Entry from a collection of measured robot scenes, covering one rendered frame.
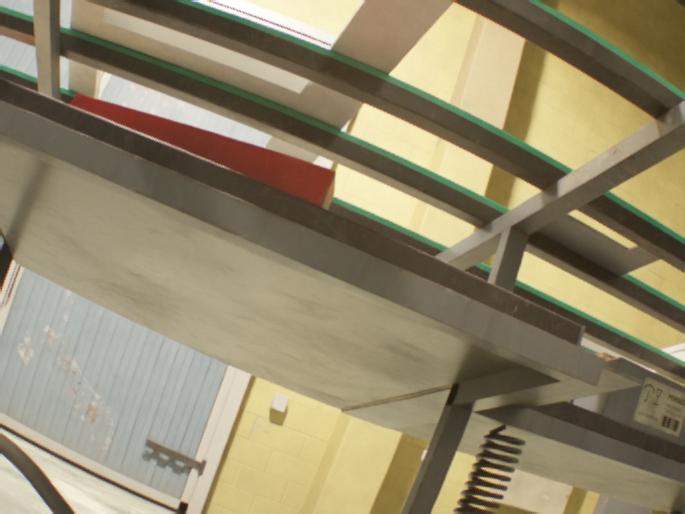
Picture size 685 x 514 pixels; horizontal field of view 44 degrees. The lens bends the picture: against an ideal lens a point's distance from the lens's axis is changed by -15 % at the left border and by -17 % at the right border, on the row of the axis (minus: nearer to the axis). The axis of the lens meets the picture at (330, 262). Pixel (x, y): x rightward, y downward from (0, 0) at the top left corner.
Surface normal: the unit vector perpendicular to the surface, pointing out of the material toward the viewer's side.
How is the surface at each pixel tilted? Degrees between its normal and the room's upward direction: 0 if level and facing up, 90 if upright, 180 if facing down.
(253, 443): 90
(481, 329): 90
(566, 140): 90
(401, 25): 180
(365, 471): 90
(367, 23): 180
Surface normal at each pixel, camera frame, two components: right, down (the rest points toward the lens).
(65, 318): 0.24, -0.19
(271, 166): 0.02, -0.28
